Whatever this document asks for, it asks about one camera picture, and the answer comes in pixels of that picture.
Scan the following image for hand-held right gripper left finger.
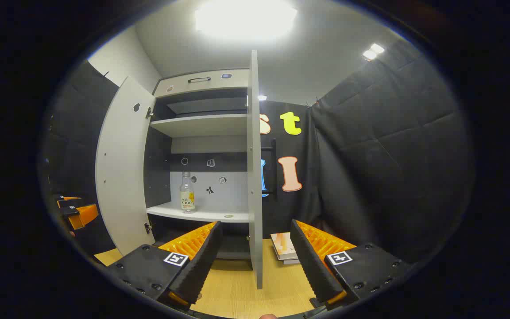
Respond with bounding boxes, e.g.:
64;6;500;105
107;221;223;308

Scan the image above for grey cabinet with shelves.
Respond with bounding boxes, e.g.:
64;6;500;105
144;69;252;261

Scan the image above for beige cover book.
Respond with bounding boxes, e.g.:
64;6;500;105
270;232;300;261

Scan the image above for grey cabinet door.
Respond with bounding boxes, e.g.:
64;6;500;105
95;76;156;257
246;50;278;289

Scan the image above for clear bottle yellow label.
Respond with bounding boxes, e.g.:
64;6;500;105
180;172;196;214

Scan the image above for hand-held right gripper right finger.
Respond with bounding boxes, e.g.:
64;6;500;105
290;219;413;311

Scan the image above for large ceiling light panel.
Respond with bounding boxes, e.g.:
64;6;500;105
194;0;298;43

